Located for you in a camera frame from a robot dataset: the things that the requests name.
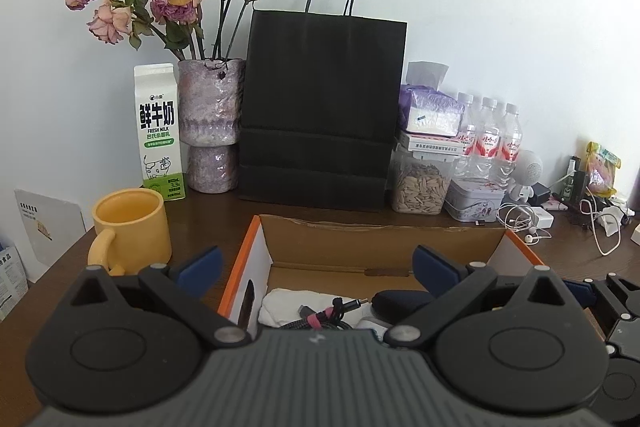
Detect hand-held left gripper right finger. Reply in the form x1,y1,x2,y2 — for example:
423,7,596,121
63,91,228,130
384,244,571,349

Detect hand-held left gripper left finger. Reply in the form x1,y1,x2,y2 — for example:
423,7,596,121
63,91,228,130
67,245,252,349

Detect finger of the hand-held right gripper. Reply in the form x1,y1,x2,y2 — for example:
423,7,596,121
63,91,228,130
562,274,640,338

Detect red cardboard box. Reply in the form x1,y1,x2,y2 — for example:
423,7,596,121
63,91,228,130
217,214,606,343

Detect white plastic bottle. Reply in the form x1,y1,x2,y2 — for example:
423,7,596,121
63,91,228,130
357,317,393,343

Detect white cloth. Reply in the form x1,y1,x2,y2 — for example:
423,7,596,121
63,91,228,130
260,288,351,328

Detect braided grey cable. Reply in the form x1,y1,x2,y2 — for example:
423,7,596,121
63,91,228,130
275,297,371,332

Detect grey tin box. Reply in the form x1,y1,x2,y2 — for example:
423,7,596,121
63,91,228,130
445,178,506,223

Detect yellow ceramic mug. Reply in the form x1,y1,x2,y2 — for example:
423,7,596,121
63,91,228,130
87,188,172,276

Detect white plug adapter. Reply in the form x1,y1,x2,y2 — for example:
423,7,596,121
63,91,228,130
600,207,621,235

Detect clear jar of seeds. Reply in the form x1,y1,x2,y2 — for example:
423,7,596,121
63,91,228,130
390,142,456,214

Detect white earphones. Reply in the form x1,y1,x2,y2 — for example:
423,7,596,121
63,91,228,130
497,202,551,244

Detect flat white charger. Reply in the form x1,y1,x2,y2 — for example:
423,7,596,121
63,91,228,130
530,206,555,228

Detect black green device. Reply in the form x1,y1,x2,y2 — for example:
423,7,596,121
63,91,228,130
562,157,588,202

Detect flat white box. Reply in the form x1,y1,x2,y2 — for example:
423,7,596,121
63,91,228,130
398,130,468,155

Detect yellow snack packet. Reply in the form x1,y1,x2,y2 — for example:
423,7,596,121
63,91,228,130
585,142,622,198

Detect water bottle with red label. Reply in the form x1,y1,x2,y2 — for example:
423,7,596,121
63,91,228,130
475,97,501,182
497,103,523,188
456,93,477,180

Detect small white round speaker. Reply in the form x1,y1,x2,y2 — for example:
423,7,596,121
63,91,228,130
505,149,543,202

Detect white green milk carton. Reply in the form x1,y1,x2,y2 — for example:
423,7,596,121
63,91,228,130
133,63,187,202

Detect white printed card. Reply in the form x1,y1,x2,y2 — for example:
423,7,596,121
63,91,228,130
14,188,87,268

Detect purple tissue pack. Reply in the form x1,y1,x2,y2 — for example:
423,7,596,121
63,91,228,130
398,61,466,138

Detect purple textured vase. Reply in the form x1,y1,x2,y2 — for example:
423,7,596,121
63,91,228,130
177,58,247,194

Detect blue white packets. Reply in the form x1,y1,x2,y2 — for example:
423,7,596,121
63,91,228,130
0,237,28,323

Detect black paper bag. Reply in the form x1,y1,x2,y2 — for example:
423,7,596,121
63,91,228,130
237,0,407,211

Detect white cable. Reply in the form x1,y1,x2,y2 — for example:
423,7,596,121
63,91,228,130
580,199,623,256

